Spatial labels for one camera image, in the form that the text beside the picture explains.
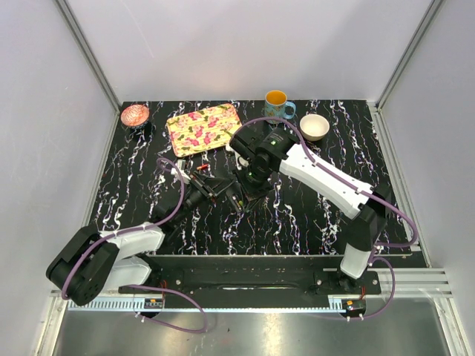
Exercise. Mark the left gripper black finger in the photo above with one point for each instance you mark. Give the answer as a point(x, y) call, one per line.
point(226, 189)
point(216, 180)

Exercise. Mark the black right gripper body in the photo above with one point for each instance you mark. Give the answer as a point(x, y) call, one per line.
point(254, 180)

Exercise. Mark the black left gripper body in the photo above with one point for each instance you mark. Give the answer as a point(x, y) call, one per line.
point(203, 186)

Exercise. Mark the black remote control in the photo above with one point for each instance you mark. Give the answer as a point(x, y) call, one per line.
point(240, 196)

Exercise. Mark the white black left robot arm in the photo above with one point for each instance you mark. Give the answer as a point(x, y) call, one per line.
point(95, 260)

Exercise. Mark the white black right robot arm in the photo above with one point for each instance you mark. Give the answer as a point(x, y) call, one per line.
point(366, 207)

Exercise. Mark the blue mug yellow inside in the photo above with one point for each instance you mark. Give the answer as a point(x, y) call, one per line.
point(277, 105)

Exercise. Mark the floral rectangular tray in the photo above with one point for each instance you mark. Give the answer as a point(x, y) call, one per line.
point(203, 130)

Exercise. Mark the cream white bowl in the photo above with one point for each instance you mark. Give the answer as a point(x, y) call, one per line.
point(314, 127)

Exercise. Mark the red patterned bowl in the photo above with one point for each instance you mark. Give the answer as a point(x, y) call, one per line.
point(135, 116)

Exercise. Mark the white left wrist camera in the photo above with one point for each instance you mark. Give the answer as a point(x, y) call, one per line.
point(179, 171)

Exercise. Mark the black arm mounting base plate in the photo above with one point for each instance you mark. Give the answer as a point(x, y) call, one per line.
point(320, 275)

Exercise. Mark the slotted aluminium cable duct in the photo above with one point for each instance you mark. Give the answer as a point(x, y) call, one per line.
point(231, 301)

